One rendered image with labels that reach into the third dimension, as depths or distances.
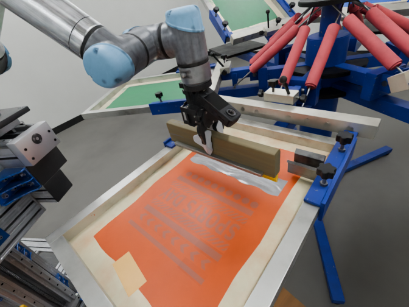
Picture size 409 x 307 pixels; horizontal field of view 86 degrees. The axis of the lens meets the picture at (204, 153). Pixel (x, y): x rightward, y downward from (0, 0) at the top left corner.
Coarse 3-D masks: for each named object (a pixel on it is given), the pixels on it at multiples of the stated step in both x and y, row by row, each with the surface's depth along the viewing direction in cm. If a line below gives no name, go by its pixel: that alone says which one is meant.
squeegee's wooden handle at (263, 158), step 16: (176, 128) 70; (192, 128) 66; (192, 144) 69; (224, 144) 59; (240, 144) 55; (256, 144) 54; (240, 160) 58; (256, 160) 54; (272, 160) 51; (272, 176) 54
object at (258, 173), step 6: (180, 144) 72; (186, 144) 71; (192, 150) 69; (198, 150) 67; (204, 150) 67; (204, 156) 66; (210, 156) 64; (216, 156) 63; (222, 162) 62; (228, 162) 60; (234, 162) 60; (240, 168) 58; (246, 168) 57; (252, 168) 57; (258, 174) 55
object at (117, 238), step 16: (176, 176) 78; (208, 176) 75; (224, 176) 74; (144, 192) 75; (160, 192) 73; (128, 208) 70; (112, 224) 67; (96, 240) 63; (112, 240) 62; (128, 240) 61; (144, 240) 60; (112, 256) 58; (144, 256) 56
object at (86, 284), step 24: (240, 120) 94; (312, 144) 75; (144, 168) 80; (120, 192) 74; (96, 216) 69; (312, 216) 52; (48, 240) 62; (288, 240) 49; (72, 264) 54; (288, 264) 45; (96, 288) 49; (264, 288) 42
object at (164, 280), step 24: (240, 192) 67; (264, 192) 65; (288, 192) 63; (264, 216) 59; (240, 240) 55; (144, 264) 54; (168, 264) 53; (216, 264) 51; (240, 264) 50; (144, 288) 50; (168, 288) 49; (192, 288) 48; (216, 288) 47
